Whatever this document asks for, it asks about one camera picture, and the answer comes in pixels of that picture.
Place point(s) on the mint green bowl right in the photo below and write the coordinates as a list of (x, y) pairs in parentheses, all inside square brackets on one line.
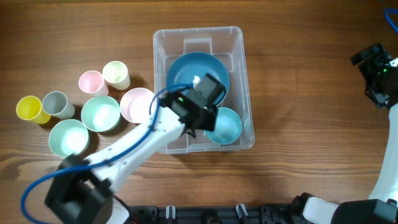
[(101, 114)]

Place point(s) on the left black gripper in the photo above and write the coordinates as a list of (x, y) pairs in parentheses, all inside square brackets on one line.
[(210, 123)]

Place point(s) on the clear plastic storage container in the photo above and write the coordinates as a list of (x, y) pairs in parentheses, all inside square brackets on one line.
[(227, 45)]

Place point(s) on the pink plastic cup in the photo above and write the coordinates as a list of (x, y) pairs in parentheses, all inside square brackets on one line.
[(93, 83)]

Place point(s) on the cream plastic cup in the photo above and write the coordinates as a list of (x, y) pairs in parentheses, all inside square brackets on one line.
[(117, 75)]

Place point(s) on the pink plastic bowl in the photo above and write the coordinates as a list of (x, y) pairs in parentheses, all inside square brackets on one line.
[(135, 105)]

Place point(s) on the grey plastic cup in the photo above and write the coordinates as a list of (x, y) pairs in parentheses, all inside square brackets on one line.
[(58, 105)]

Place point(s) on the light blue bowl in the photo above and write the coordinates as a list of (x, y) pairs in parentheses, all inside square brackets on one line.
[(227, 129)]

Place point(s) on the mint green bowl left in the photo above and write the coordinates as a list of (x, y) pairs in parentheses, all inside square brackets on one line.
[(68, 137)]

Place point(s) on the mint green bowl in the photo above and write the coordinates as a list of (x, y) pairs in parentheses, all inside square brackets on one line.
[(68, 137), (101, 114)]

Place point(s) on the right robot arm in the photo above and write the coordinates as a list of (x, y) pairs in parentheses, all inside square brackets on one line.
[(380, 207)]

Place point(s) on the yellow plastic cup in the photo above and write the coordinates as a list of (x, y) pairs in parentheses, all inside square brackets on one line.
[(29, 108)]

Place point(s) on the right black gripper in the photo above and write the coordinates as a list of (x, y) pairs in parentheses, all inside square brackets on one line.
[(378, 59)]

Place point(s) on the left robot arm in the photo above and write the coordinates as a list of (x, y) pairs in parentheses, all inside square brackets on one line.
[(83, 189)]

